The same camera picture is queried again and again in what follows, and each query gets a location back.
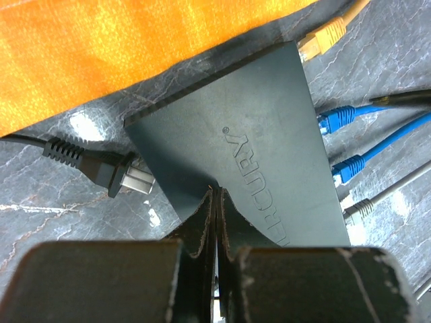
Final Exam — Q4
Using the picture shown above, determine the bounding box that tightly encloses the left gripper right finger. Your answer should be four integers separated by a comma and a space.
215, 189, 418, 322

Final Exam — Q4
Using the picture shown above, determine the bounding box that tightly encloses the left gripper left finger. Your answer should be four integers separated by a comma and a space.
1, 190, 216, 322

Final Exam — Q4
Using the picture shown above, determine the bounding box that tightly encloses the black network switch box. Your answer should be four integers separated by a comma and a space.
124, 42, 350, 246

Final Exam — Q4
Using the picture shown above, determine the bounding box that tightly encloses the yellow ethernet cable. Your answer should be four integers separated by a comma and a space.
298, 0, 371, 63

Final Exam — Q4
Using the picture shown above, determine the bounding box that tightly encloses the orange Mickey Mouse pillow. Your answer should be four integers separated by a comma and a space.
1, 1, 308, 135

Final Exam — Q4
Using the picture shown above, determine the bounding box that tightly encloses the grey ethernet cable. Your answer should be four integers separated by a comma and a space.
339, 161, 431, 229

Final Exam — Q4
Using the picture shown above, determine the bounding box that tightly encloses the long blue ethernet cable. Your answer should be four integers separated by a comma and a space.
331, 110, 431, 186

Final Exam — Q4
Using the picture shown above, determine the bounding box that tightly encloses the short blue ethernet cable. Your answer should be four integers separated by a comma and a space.
316, 100, 431, 137

